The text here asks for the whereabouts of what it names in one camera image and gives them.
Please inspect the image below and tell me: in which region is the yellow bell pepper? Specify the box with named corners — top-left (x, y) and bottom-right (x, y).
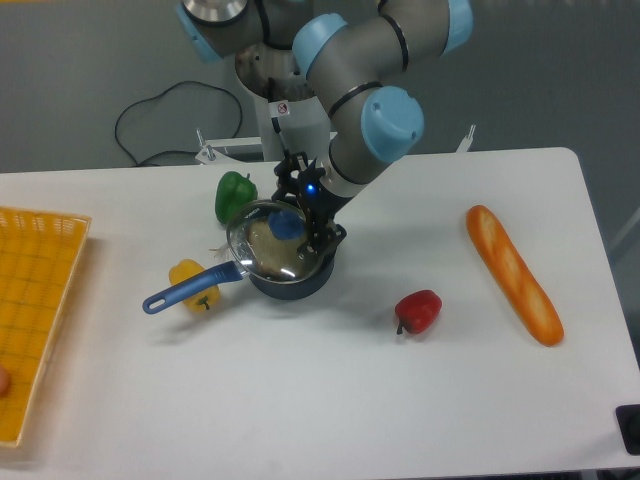
top-left (168, 258), bottom-right (222, 315)

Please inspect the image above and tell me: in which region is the yellow woven basket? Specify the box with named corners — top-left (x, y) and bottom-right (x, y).
top-left (1, 206), bottom-right (91, 448)

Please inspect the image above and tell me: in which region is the white clamp bracket right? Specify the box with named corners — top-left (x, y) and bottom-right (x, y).
top-left (455, 124), bottom-right (476, 153)

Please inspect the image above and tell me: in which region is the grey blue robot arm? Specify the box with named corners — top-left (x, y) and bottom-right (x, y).
top-left (176, 1), bottom-right (473, 255)

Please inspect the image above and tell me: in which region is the white metal table bracket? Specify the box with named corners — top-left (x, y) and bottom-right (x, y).
top-left (195, 128), bottom-right (264, 165)

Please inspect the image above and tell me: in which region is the orange baguette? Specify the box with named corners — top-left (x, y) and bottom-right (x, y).
top-left (465, 205), bottom-right (564, 347)

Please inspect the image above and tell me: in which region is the glass lid blue knob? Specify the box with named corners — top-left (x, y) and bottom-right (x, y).
top-left (226, 200), bottom-right (323, 284)

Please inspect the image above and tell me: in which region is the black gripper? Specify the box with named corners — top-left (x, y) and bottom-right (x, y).
top-left (271, 152), bottom-right (353, 258)

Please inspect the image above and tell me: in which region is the dark blue saucepan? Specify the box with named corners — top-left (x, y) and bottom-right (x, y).
top-left (142, 255), bottom-right (330, 314)

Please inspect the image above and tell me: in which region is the black cable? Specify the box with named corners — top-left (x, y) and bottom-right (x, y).
top-left (114, 80), bottom-right (244, 168)

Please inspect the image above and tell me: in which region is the crumpled plastic wrap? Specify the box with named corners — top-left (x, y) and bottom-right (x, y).
top-left (209, 242), bottom-right (232, 262)

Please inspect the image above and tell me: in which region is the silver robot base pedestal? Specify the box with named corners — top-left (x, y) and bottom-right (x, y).
top-left (235, 43), bottom-right (331, 161)

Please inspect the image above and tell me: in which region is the green bell pepper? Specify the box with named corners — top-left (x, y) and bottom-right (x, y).
top-left (215, 171), bottom-right (258, 225)

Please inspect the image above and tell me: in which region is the black device at edge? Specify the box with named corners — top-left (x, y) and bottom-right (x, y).
top-left (615, 404), bottom-right (640, 456)

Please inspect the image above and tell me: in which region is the red bell pepper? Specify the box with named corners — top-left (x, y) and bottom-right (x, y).
top-left (394, 290), bottom-right (443, 335)

